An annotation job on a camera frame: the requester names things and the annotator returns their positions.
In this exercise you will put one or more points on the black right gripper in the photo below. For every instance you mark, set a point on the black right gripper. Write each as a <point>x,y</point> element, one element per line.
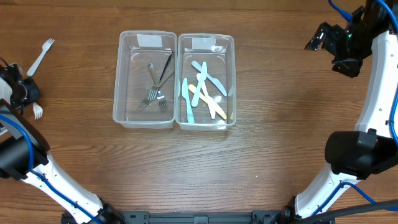
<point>334,46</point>

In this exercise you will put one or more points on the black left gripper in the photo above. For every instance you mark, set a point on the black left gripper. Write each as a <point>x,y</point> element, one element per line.
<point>31,91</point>

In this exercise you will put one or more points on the white plastic fork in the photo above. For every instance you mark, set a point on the white plastic fork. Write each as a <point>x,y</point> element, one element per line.
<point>38,110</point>

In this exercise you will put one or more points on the pale blue plastic fork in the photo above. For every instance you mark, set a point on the pale blue plastic fork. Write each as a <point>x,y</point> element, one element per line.
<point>46,46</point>

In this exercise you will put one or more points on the dark metal fork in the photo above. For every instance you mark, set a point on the dark metal fork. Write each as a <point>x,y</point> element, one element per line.
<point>161,74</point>

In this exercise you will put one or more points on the wide metal fork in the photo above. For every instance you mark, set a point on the wide metal fork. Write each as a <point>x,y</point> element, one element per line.
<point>161,100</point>

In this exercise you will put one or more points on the pale grey-blue plastic knife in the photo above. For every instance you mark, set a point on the pale grey-blue plastic knife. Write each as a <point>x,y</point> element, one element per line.
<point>215,81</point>

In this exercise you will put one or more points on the white plastic knife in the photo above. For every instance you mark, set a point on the white plastic knife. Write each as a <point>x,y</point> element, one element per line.
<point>209,102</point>

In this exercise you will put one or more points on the teal plastic knife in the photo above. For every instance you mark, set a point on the teal plastic knife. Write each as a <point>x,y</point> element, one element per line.
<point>185,94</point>

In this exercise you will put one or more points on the light blue plastic knife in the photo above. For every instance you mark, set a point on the light blue plastic knife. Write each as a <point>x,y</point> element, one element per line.
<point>203,76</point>

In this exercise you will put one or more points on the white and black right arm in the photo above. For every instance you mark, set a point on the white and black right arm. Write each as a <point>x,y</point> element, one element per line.
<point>371,147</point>

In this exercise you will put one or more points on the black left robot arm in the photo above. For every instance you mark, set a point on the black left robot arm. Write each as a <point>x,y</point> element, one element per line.
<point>25,155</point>

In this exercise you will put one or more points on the clear plastic container left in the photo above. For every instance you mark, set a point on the clear plastic container left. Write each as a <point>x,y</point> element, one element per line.
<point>137,49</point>

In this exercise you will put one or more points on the clear plastic container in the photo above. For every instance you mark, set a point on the clear plastic container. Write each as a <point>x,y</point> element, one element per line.
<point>137,49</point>
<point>218,52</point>

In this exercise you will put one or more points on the clear plastic container right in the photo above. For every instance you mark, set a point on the clear plastic container right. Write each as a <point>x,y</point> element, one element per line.
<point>218,52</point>

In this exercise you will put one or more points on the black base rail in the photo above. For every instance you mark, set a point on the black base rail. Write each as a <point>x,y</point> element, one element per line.
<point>199,217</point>

